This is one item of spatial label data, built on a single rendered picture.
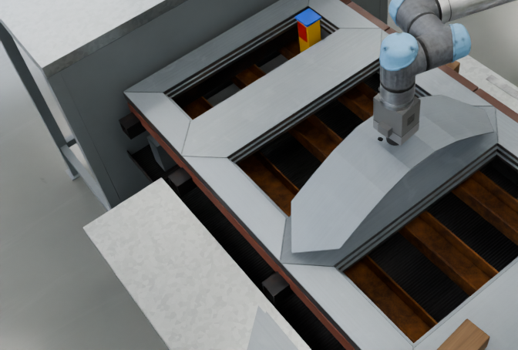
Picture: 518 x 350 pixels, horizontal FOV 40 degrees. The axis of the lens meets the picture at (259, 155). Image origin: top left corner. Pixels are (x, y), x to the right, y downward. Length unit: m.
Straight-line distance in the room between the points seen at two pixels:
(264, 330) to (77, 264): 1.34
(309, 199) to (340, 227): 0.11
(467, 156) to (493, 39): 1.65
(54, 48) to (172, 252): 0.67
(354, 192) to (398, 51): 0.38
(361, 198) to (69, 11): 1.06
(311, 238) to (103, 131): 0.87
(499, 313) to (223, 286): 0.66
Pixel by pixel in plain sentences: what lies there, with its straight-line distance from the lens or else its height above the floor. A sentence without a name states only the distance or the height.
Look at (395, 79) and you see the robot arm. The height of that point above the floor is 1.25.
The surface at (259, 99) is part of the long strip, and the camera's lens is 2.04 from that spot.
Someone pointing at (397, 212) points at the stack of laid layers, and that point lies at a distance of 1.78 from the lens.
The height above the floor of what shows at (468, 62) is 0.68.
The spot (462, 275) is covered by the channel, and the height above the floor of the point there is 0.68.
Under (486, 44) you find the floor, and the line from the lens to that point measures 3.46.
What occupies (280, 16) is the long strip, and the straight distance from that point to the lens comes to 2.30.
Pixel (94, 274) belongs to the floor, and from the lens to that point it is 2.85.
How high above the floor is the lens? 2.32
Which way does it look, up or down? 50 degrees down
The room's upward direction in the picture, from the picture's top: 11 degrees counter-clockwise
